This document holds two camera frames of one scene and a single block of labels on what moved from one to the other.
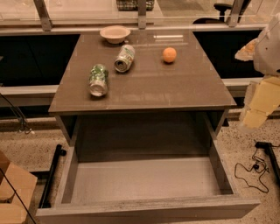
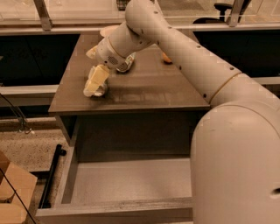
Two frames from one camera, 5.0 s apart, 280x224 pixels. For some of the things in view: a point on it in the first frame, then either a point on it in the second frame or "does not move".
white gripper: x=269 y=53 -> x=105 y=56
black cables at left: x=23 y=119 does not move
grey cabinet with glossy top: x=152 y=109 does not move
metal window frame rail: x=46 y=26 does not move
